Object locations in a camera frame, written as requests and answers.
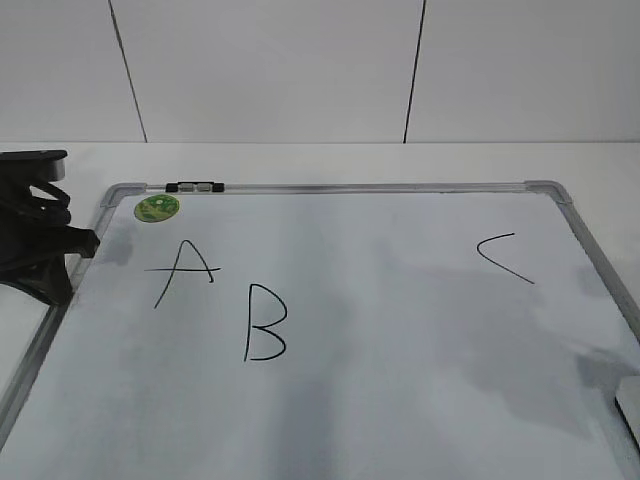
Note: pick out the green round magnet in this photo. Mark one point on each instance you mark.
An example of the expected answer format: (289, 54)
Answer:
(156, 208)

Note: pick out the white board with grey frame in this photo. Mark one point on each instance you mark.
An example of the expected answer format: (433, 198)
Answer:
(456, 331)

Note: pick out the white eraser block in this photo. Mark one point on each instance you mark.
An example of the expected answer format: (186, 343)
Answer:
(627, 398)

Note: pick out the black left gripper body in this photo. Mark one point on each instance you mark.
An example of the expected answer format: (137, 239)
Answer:
(29, 197)

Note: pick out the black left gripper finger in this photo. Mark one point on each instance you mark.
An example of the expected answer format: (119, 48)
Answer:
(83, 242)
(41, 275)

